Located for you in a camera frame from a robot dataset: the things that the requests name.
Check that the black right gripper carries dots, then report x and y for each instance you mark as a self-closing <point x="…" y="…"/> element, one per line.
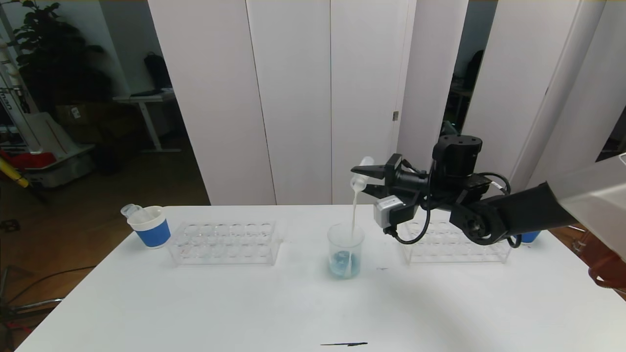
<point x="392" y="169"/>

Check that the test tube with yellow pigment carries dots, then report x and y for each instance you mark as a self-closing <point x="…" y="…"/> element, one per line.
<point x="359" y="182"/>

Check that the test tube with red pigment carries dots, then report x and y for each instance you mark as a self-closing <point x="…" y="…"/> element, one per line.
<point x="131" y="210"/>

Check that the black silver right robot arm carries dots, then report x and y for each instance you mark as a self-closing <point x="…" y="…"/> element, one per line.
<point x="528" y="210"/>

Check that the clear glass beaker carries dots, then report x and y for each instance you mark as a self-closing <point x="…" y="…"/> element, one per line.
<point x="345" y="266"/>

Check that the clear plastic test tube rack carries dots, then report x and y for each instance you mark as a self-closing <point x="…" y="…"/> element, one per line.
<point x="440" y="247"/>
<point x="225" y="244"/>

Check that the white folding screen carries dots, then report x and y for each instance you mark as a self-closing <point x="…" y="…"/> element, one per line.
<point x="518" y="73"/>
<point x="293" y="73"/>

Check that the blue white paper cup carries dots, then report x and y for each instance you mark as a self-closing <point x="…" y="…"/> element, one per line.
<point x="153" y="233"/>
<point x="528" y="237"/>

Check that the black backpack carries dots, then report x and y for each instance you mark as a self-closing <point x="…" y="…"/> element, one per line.
<point x="158" y="72"/>

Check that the white desk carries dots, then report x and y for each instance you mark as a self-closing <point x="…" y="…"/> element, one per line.
<point x="142" y="98"/>

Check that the brown cardboard box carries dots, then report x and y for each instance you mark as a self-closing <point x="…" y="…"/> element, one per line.
<point x="85" y="116"/>

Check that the white machine base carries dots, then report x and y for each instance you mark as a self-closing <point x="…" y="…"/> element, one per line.
<point x="58" y="166"/>

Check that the dark green potted plant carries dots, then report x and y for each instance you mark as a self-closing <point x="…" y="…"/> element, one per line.
<point x="54" y="58"/>

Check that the red plastic object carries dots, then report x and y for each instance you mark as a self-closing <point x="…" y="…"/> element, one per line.
<point x="29" y="160"/>

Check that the yellow pole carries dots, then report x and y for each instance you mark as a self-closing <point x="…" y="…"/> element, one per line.
<point x="12" y="173"/>

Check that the white banner stand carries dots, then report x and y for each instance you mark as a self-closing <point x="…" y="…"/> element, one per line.
<point x="14" y="98"/>

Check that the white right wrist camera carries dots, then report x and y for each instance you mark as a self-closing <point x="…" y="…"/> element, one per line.
<point x="389" y="211"/>

